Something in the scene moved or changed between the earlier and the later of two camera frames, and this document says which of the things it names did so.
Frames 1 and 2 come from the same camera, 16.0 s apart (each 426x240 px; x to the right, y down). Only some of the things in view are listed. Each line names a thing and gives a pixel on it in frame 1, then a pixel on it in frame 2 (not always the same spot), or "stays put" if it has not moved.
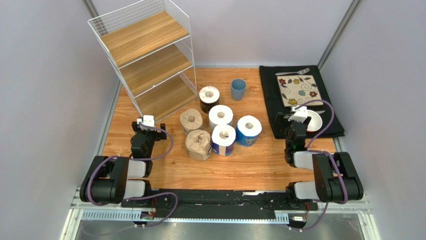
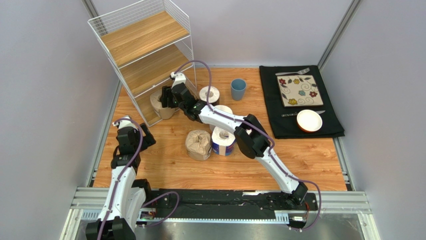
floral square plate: [295, 90] stays put
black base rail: [208, 204] stays put
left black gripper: [158, 136] -> [148, 140]
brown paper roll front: [198, 145] stays put
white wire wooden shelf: [149, 47] stays put
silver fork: [299, 72] stays put
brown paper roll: [191, 120] -> [163, 112]
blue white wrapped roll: [223, 139] stays put
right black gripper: [293, 122] -> [168, 97]
